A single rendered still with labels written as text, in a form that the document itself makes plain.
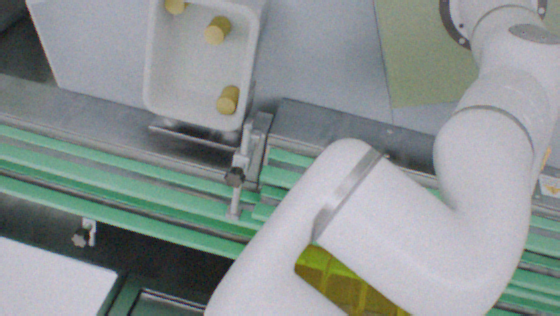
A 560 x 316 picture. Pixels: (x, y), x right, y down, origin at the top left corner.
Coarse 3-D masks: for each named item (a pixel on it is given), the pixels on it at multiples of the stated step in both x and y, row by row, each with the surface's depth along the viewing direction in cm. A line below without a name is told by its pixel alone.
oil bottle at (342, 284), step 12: (336, 264) 104; (336, 276) 102; (348, 276) 102; (324, 288) 100; (336, 288) 100; (348, 288) 100; (360, 288) 101; (336, 300) 98; (348, 300) 98; (348, 312) 96
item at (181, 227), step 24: (0, 168) 118; (24, 168) 119; (24, 192) 114; (48, 192) 115; (72, 192) 116; (96, 192) 117; (120, 192) 118; (96, 216) 112; (120, 216) 113; (144, 216) 115; (168, 216) 116; (192, 216) 116; (168, 240) 112; (192, 240) 112; (216, 240) 112; (240, 240) 114; (504, 312) 109; (528, 312) 110; (552, 312) 111
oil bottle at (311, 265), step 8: (312, 248) 106; (320, 248) 106; (304, 256) 104; (312, 256) 104; (320, 256) 105; (328, 256) 105; (296, 264) 102; (304, 264) 103; (312, 264) 103; (320, 264) 103; (296, 272) 101; (304, 272) 101; (312, 272) 102; (320, 272) 102; (304, 280) 100; (312, 280) 100; (320, 280) 100; (320, 288) 99
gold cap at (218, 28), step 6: (216, 18) 108; (222, 18) 108; (210, 24) 106; (216, 24) 106; (222, 24) 107; (228, 24) 109; (210, 30) 106; (216, 30) 106; (222, 30) 106; (228, 30) 109; (204, 36) 107; (210, 36) 107; (216, 36) 107; (222, 36) 106; (210, 42) 107; (216, 42) 107
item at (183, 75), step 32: (160, 0) 103; (192, 0) 101; (160, 32) 108; (192, 32) 112; (256, 32) 102; (160, 64) 113; (192, 64) 115; (224, 64) 114; (160, 96) 115; (192, 96) 117; (224, 128) 112
